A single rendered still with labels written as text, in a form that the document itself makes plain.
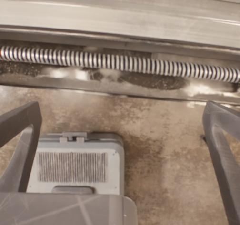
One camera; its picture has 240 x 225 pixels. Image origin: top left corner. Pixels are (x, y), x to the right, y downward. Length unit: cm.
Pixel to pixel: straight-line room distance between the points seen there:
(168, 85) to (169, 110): 44
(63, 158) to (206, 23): 90
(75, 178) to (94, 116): 39
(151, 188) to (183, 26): 116
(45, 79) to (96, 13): 53
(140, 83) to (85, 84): 23
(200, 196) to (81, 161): 84
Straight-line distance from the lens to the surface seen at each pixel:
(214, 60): 94
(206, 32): 54
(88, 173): 117
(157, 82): 94
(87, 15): 51
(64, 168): 118
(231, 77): 67
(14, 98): 147
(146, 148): 140
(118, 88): 93
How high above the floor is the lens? 133
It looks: 84 degrees down
